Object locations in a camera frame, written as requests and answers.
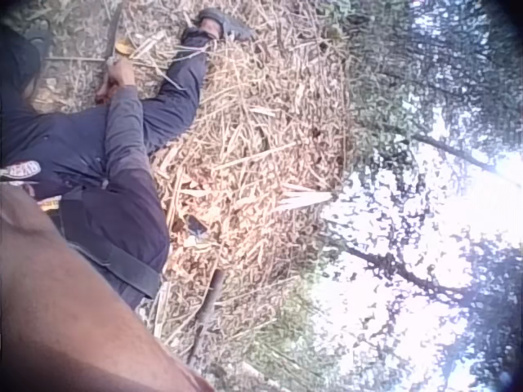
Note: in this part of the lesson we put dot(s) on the person's right fingers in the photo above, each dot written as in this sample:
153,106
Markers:
112,70

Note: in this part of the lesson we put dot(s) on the person's legs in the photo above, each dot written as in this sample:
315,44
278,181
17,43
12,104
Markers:
180,92

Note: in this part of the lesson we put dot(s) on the yellow cane piece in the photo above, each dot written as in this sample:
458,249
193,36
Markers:
122,47

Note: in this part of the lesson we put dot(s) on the pale split cane stalks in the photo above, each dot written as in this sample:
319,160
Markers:
304,200

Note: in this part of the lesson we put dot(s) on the dark wooden stick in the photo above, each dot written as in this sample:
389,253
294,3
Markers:
207,304

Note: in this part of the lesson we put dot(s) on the trees with green leaves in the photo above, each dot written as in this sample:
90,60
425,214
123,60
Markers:
429,102

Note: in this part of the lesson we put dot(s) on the grey machete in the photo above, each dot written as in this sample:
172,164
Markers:
113,34

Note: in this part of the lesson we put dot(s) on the thin dry cane stalk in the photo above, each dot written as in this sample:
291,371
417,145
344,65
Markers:
75,59

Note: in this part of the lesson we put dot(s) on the person's right hand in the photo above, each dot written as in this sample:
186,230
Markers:
122,74

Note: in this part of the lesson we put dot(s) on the person's left hand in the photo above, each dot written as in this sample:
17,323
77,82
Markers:
102,94

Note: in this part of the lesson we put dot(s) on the heap of dry cane straw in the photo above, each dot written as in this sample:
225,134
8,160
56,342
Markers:
261,134

